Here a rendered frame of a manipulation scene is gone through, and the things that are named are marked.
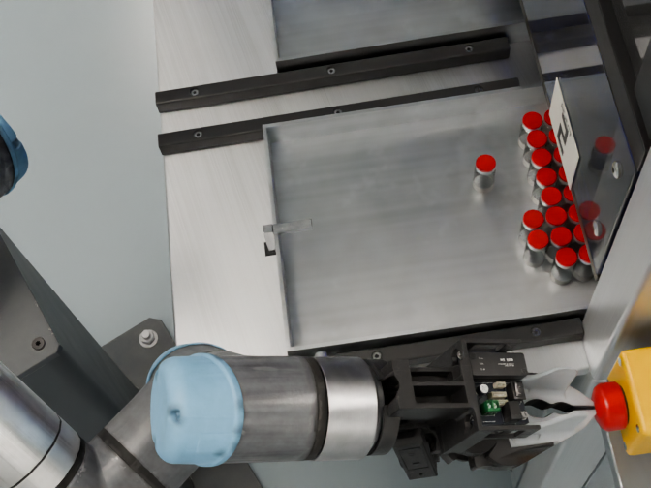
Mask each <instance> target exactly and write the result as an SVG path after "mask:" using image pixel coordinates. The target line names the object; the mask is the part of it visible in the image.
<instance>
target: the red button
mask: <svg viewBox="0 0 651 488"><path fill-rule="evenodd" d="M591 400H592V401H593V402H594V406H595V410H596V415H595V416H594V417H595V419H596V421H597V422H598V424H599V425H600V427H601V428H602V429H603V430H606V431H608V432H611V431H617V430H624V429H626V427H627V424H628V413H627V407H626V402H625V398H624V394H623V392H622V389H621V387H620V385H619V384H618V383H617V382H616V381H610V382H603V383H599V384H598V385H596V386H595V387H594V389H593V393H592V397H591Z"/></svg>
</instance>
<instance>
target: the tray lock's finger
mask: <svg viewBox="0 0 651 488"><path fill-rule="evenodd" d="M272 227H273V234H274V235H276V234H283V233H289V232H296V231H302V230H309V229H313V225H312V219H305V220H299V221H292V222H287V223H281V224H274V225H272Z"/></svg>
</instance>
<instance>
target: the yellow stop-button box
mask: <svg viewBox="0 0 651 488"><path fill-rule="evenodd" d="M610 381H616V382H617V383H618V384H619V385H620V387H621V389H622V392H623V394H624V398H625V402H626V407H627V413H628V424H627V427H626V429H624V430H620V431H621V434H622V438H623V442H624V448H625V450H626V451H627V453H628V454H629V455H639V454H645V453H651V347H646V348H639V349H632V350H626V351H621V353H620V354H619V356H618V358H617V360H616V362H615V364H614V366H613V368H612V370H611V372H610V374H609V375H608V377H607V382H610Z"/></svg>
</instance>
